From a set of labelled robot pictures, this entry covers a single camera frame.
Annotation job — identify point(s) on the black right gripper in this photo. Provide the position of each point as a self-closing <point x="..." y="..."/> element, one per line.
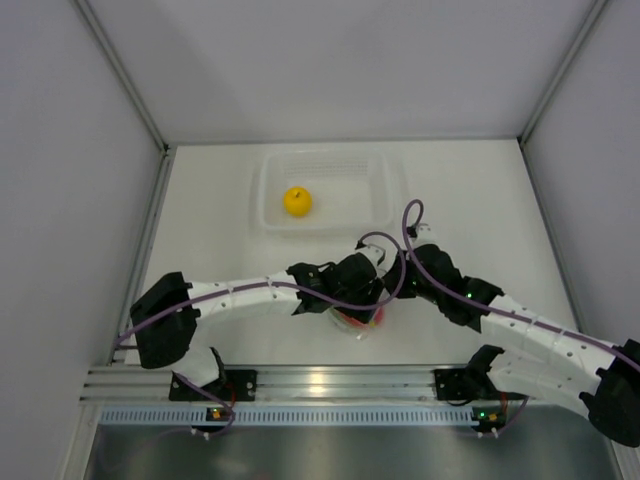
<point x="406" y="292"/>

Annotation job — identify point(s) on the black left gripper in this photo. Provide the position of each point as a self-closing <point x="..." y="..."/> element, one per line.
<point x="377" y="288"/>

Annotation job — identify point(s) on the red fake apple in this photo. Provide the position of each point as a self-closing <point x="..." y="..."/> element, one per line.
<point x="372" y="320"/>

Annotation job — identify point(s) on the clear zip top bag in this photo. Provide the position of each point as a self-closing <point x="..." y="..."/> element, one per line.
<point x="374" y="292"/>

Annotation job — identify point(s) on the yellow fake apple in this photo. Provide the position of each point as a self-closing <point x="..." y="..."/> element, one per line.
<point x="297" y="201"/>

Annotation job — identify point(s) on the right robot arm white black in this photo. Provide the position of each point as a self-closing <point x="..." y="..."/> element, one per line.
<point x="524" y="353"/>

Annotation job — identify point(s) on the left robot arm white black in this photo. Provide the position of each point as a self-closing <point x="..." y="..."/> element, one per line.
<point x="172" y="320"/>

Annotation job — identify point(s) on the white perforated plastic basket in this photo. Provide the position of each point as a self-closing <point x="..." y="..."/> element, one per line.
<point x="351" y="190"/>

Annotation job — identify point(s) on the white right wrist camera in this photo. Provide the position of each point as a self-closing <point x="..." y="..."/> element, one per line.
<point x="421" y="234"/>

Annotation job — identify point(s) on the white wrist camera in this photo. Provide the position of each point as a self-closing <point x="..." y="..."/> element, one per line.
<point x="421" y="234"/>
<point x="375" y="254"/>

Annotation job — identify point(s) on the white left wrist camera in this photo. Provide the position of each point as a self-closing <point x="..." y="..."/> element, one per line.
<point x="375" y="254"/>

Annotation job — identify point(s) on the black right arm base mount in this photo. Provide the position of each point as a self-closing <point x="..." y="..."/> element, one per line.
<point x="458" y="386"/>

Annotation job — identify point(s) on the white slotted cable duct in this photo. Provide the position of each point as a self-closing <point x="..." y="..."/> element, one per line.
<point x="366" y="415"/>

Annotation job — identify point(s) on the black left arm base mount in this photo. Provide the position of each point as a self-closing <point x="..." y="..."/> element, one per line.
<point x="234" y="385"/>

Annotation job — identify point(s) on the aluminium mounting rail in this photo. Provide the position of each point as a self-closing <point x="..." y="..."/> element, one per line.
<point x="275" y="383"/>

